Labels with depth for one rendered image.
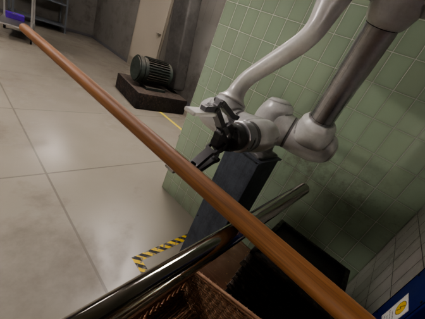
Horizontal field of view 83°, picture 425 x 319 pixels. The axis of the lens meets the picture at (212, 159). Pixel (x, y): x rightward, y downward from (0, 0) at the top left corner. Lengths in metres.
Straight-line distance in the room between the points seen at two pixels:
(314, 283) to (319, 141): 0.83
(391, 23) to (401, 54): 0.60
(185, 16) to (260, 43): 3.12
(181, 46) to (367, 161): 3.79
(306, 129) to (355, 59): 0.31
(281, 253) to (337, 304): 0.07
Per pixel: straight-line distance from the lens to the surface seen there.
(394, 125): 1.48
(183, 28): 4.72
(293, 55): 0.83
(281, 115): 1.13
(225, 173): 1.24
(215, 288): 0.83
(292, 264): 0.33
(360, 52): 0.97
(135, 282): 0.26
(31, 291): 1.65
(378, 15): 0.93
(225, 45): 1.91
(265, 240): 0.33
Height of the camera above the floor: 1.39
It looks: 25 degrees down
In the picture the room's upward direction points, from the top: 24 degrees clockwise
